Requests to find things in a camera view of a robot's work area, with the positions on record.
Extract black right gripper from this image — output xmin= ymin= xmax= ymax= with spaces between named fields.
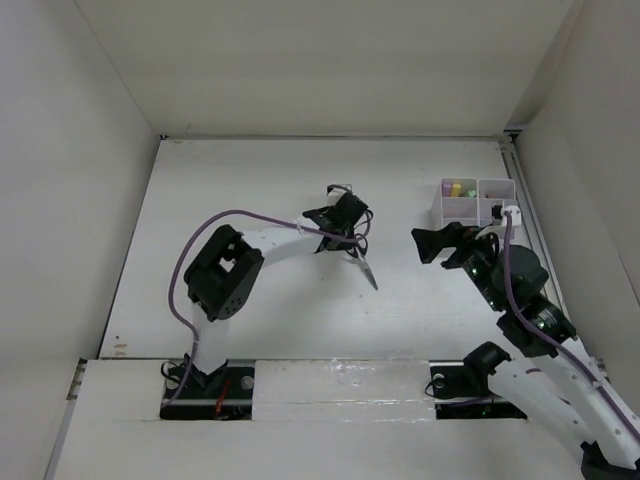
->
xmin=411 ymin=220 xmax=505 ymax=311

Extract black handled scissors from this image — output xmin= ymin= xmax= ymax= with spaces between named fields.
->
xmin=349 ymin=235 xmax=379 ymax=291

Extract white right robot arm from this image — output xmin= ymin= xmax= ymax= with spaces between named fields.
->
xmin=411 ymin=221 xmax=639 ymax=479

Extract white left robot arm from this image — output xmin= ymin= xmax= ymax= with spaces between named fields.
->
xmin=183 ymin=185 xmax=374 ymax=397

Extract white compartment organizer box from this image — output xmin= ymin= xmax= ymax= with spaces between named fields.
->
xmin=431 ymin=178 xmax=518 ymax=230

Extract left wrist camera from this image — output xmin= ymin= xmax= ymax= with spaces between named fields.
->
xmin=326 ymin=184 xmax=352 ymax=199

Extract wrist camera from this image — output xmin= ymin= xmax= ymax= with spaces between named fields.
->
xmin=476 ymin=199 xmax=522 ymax=240
xmin=326 ymin=184 xmax=352 ymax=199

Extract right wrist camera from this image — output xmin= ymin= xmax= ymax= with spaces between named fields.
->
xmin=476 ymin=199 xmax=522 ymax=240

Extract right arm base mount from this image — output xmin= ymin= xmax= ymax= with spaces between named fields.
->
xmin=424 ymin=342 xmax=528 ymax=420

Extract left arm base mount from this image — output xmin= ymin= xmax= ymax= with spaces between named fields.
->
xmin=159 ymin=355 xmax=256 ymax=421

